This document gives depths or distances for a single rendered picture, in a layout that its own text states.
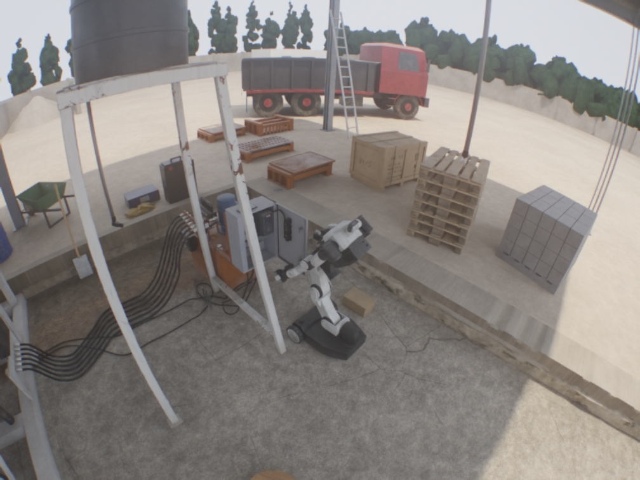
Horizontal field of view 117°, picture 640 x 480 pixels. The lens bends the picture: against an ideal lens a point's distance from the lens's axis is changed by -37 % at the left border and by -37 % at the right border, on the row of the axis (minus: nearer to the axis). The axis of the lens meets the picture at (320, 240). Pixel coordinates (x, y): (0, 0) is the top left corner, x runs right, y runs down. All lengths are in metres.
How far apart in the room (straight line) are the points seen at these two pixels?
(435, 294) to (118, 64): 3.42
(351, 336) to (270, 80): 9.10
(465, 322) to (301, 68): 9.22
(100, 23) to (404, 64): 10.88
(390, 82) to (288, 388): 10.55
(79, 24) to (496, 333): 4.19
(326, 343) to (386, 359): 0.63
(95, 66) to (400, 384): 3.32
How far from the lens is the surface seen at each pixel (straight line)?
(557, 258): 4.17
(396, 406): 2.91
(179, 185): 5.10
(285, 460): 2.63
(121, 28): 1.91
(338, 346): 2.97
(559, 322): 3.98
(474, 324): 3.50
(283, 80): 10.76
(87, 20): 2.02
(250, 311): 3.17
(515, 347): 3.52
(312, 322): 3.11
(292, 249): 2.90
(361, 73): 11.33
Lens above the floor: 2.53
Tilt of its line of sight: 34 degrees down
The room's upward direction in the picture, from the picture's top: 3 degrees clockwise
